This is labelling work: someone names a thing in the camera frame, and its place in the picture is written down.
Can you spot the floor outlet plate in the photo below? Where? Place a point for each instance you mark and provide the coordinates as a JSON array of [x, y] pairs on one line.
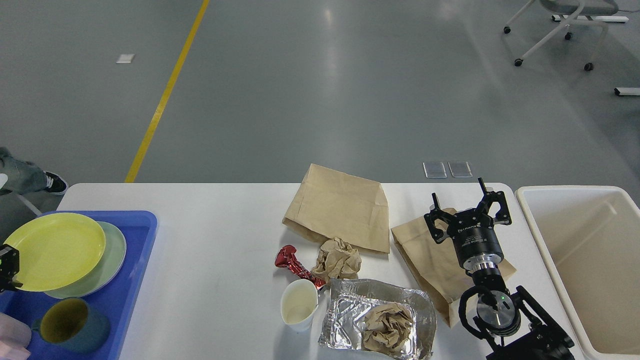
[[434, 170], [460, 169]]

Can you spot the office chair with castors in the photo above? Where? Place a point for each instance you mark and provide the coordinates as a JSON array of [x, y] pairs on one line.
[[576, 13]]

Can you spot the aluminium foil tray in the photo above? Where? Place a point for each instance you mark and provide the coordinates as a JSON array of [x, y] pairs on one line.
[[350, 299]]

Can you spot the black white sneaker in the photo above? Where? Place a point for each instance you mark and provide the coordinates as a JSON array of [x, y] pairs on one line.
[[55, 184]]

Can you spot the white bar on floor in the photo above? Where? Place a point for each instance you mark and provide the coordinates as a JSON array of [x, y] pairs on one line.
[[626, 91]]

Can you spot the person leg in jeans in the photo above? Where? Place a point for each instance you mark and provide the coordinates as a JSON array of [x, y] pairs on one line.
[[23, 177]]

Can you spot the yellow plastic plate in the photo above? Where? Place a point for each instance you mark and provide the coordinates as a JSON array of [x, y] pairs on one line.
[[56, 250]]

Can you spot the right floor outlet plate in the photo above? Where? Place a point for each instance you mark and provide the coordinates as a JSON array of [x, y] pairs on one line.
[[460, 169]]

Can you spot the left floor outlet plate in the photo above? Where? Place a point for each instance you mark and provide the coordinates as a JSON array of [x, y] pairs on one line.
[[434, 170]]

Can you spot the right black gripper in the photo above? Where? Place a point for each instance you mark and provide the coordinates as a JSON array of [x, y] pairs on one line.
[[472, 237]]

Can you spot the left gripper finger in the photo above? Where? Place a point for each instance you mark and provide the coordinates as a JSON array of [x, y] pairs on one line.
[[9, 268]]

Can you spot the white paper cup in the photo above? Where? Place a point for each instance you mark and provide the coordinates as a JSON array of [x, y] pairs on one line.
[[298, 304]]

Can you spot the pink mug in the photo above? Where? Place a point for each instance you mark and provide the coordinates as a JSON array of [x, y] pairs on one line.
[[15, 337]]

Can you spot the white plastic bin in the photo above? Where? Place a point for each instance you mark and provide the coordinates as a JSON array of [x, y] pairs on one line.
[[589, 240]]

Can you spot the pale green plate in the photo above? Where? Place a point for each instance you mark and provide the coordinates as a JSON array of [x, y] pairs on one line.
[[105, 271]]

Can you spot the crumpled paper in tray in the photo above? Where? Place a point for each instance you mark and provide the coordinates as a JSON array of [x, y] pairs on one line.
[[387, 328]]

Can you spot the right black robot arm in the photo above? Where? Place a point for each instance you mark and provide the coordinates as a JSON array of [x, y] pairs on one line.
[[514, 324]]

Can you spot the dark teal mug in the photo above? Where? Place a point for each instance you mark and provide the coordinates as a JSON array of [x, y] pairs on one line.
[[74, 325]]

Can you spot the crumpled brown paper ball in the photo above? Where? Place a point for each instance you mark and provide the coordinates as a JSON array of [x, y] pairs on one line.
[[337, 259]]

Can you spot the red foil wrapper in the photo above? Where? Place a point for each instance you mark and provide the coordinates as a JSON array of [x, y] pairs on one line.
[[286, 259]]

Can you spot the blue plastic tray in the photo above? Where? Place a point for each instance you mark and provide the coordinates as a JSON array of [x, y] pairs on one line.
[[116, 300]]

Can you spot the large brown paper bag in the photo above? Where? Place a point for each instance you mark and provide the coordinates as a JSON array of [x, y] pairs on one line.
[[331, 204]]

